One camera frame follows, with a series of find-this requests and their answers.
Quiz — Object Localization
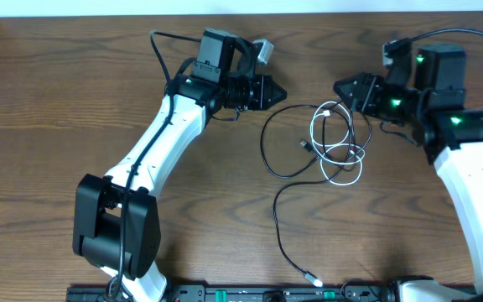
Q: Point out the black USB cable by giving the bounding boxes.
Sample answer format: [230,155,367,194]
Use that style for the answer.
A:
[259,100,373,289]

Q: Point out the white USB cable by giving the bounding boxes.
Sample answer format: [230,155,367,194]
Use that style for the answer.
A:
[309,100,366,187]

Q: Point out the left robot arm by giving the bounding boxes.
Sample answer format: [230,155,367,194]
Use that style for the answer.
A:
[72,72,288,301]

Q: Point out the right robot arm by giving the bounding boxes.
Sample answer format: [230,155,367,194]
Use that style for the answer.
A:
[333,41,483,301]

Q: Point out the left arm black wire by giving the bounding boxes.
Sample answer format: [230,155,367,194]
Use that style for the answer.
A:
[106,29,203,301]

